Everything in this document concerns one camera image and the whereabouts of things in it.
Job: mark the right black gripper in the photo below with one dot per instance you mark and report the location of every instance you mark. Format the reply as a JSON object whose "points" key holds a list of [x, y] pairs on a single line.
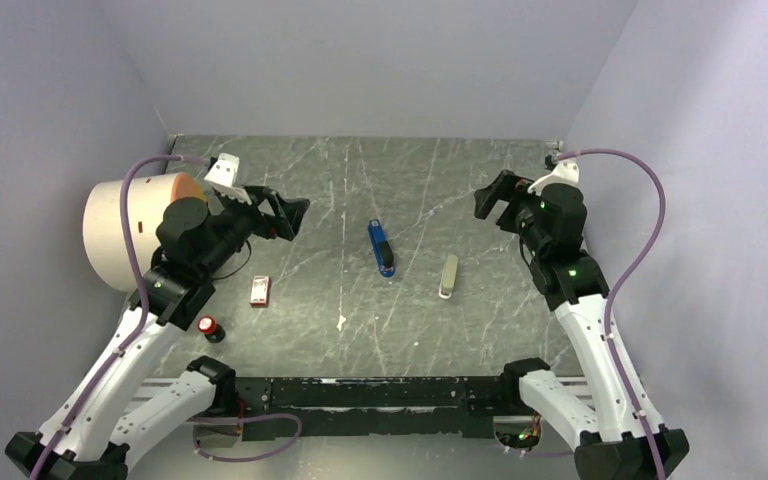
{"points": [[486, 198]]}

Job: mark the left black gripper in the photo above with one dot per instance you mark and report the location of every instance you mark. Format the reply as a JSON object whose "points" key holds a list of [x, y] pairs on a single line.
{"points": [[288, 211]]}

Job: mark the red white staple box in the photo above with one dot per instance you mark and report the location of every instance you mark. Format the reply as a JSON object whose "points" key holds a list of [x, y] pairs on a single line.
{"points": [[260, 291]]}

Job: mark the beige stapler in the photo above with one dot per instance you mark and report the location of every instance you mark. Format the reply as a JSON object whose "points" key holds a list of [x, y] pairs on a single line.
{"points": [[448, 277]]}

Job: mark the blue stapler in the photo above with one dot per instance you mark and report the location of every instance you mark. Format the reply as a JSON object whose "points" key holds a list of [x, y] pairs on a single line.
{"points": [[382, 250]]}

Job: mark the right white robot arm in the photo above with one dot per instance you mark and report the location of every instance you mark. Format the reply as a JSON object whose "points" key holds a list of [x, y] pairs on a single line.
{"points": [[620, 435]]}

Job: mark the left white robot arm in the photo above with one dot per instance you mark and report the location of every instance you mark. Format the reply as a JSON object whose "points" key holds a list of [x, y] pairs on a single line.
{"points": [[95, 434]]}

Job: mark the red emergency stop button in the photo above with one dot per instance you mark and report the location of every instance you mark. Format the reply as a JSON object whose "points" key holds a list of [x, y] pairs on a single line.
{"points": [[211, 329]]}

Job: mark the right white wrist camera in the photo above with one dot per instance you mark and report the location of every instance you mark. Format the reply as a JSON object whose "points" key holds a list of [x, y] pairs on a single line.
{"points": [[565, 172]]}

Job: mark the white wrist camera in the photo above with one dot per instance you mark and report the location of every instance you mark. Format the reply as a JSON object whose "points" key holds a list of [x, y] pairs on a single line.
{"points": [[565, 172], [223, 176]]}

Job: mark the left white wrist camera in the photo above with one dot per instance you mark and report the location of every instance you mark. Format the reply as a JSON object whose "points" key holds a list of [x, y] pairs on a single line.
{"points": [[223, 176]]}

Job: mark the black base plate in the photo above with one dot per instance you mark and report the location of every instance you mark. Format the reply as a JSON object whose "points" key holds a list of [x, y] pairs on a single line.
{"points": [[477, 407]]}

